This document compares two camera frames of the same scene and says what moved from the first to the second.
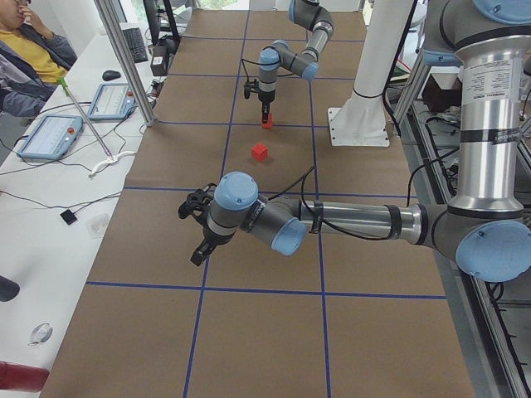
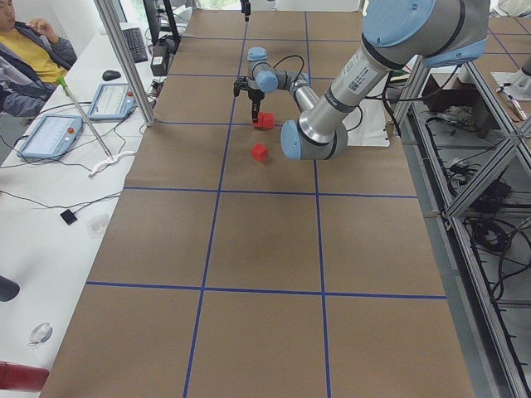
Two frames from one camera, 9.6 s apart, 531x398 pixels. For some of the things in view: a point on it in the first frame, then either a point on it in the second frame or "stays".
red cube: [270, 123] stays
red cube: [260, 152] stays
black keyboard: [136, 43] stays
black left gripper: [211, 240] to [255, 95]
